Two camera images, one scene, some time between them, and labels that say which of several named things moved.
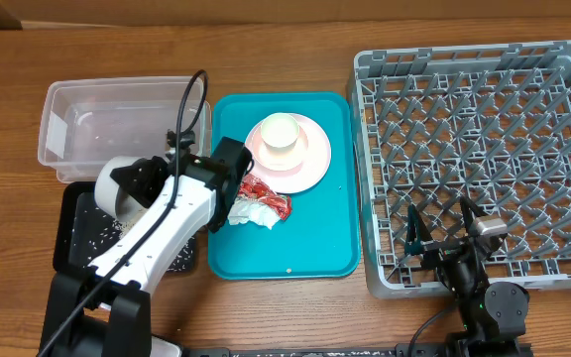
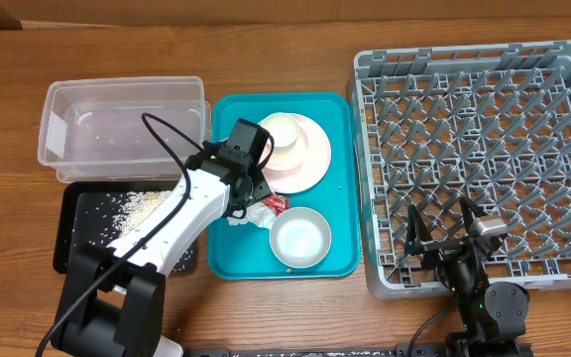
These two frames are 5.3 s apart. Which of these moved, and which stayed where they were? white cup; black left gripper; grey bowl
Moved: grey bowl; black left gripper
Stayed: white cup
